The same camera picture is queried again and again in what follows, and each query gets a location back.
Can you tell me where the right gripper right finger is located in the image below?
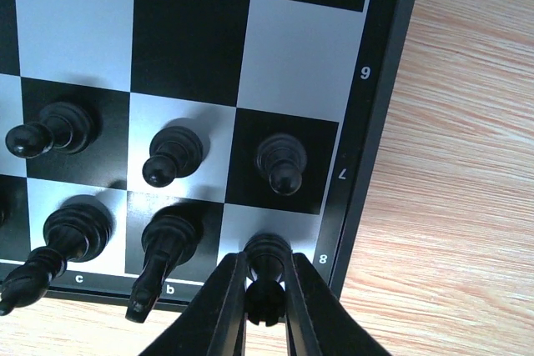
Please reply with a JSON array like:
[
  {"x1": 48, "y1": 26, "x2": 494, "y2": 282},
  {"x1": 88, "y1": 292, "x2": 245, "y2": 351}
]
[{"x1": 284, "y1": 253, "x2": 388, "y2": 356}]

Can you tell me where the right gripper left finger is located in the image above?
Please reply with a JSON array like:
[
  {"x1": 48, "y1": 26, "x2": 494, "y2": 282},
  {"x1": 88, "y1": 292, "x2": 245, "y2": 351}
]
[{"x1": 140, "y1": 252, "x2": 247, "y2": 356}]

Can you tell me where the black silver chess board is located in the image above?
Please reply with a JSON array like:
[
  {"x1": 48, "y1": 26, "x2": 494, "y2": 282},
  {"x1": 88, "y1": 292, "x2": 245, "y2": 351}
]
[{"x1": 1, "y1": 0, "x2": 415, "y2": 311}]

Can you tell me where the black pawn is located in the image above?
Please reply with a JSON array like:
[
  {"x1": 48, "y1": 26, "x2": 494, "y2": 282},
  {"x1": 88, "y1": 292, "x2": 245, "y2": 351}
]
[
  {"x1": 5, "y1": 101, "x2": 99, "y2": 159},
  {"x1": 255, "y1": 133, "x2": 307, "y2": 197},
  {"x1": 142, "y1": 126, "x2": 204, "y2": 188}
]

